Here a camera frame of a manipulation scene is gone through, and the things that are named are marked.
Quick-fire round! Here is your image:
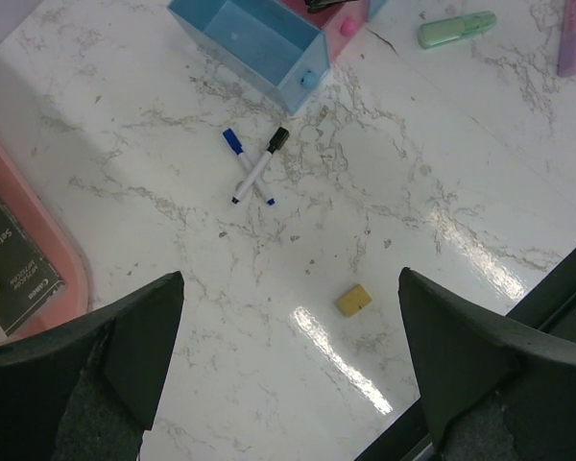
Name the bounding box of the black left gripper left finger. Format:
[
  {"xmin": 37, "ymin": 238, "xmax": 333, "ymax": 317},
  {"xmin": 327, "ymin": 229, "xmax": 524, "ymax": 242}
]
[{"xmin": 0, "ymin": 272, "xmax": 184, "ymax": 460}]

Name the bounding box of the blue cap marker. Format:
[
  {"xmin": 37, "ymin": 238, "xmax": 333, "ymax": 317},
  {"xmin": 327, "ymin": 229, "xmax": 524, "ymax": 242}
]
[{"xmin": 223, "ymin": 129, "xmax": 276, "ymax": 206}]

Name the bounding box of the light blue bin leftmost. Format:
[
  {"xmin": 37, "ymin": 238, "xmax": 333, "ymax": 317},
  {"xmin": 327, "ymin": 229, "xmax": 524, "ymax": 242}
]
[{"xmin": 168, "ymin": 0, "xmax": 330, "ymax": 114}]

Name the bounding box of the pink wooden shelf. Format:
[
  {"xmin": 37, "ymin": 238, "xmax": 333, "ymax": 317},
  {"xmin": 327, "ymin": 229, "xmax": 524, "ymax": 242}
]
[{"xmin": 0, "ymin": 143, "xmax": 89, "ymax": 341}]

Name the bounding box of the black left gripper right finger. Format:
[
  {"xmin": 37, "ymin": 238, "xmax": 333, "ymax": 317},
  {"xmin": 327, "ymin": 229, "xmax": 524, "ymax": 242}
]
[{"xmin": 398, "ymin": 268, "xmax": 576, "ymax": 460}]

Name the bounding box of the yellow eraser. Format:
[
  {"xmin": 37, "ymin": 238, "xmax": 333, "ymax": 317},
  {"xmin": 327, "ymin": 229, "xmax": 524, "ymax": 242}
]
[{"xmin": 337, "ymin": 284, "xmax": 372, "ymax": 318}]

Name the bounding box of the black Canon setup booklet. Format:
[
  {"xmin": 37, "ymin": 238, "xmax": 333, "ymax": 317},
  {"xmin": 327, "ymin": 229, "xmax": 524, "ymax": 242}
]
[{"xmin": 0, "ymin": 201, "xmax": 67, "ymax": 336}]

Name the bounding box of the pink plastic bin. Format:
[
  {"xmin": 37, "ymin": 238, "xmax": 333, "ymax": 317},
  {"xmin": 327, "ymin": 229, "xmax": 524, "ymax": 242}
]
[{"xmin": 303, "ymin": 1, "xmax": 369, "ymax": 61}]

